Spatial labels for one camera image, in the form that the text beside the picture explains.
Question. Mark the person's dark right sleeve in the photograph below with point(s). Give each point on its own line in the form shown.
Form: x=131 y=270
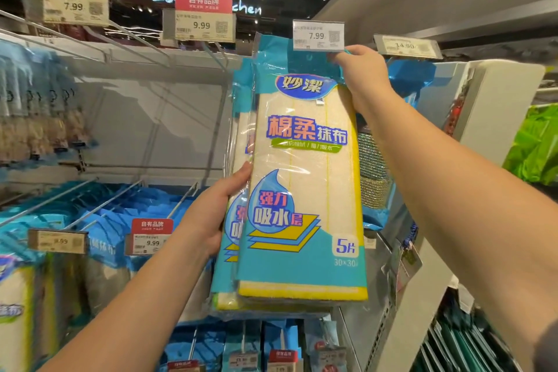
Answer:
x=547 y=350

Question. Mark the person's right hand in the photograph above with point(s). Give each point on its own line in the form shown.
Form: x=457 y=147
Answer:
x=371 y=80

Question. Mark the blue antibacterial cloth packets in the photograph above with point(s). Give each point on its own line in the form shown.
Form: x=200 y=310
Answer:
x=52 y=289

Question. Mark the hanging red clip strip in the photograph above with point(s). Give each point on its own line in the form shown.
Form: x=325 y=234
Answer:
x=458 y=106

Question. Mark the hung scouring pad packet bunch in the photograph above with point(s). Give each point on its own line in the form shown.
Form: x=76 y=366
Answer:
x=375 y=175

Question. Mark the hanging bright green bags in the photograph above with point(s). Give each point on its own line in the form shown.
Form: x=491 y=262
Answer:
x=532 y=145

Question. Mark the teal yellow cloth pack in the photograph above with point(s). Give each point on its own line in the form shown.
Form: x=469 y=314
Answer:
x=228 y=271
x=305 y=193

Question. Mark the clear grey price tag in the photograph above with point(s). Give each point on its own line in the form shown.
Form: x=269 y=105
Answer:
x=408 y=47

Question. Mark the person's left hand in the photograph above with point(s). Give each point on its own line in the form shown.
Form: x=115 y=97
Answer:
x=209 y=215

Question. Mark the striped sponge packets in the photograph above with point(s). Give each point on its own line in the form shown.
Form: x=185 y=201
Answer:
x=209 y=350

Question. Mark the person's right forearm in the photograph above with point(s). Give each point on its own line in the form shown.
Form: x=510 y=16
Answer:
x=471 y=202

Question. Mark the metal peg hook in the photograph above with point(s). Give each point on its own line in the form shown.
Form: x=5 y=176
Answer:
x=44 y=203
x=44 y=36
x=105 y=203
x=214 y=49
x=183 y=200

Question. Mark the dark green goods pile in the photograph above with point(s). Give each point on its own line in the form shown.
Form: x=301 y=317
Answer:
x=462 y=341

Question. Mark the yellowish price tag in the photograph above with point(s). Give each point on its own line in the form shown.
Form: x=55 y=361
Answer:
x=57 y=242

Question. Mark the clear hanging label pouch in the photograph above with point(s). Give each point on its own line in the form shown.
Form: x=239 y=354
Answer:
x=405 y=263

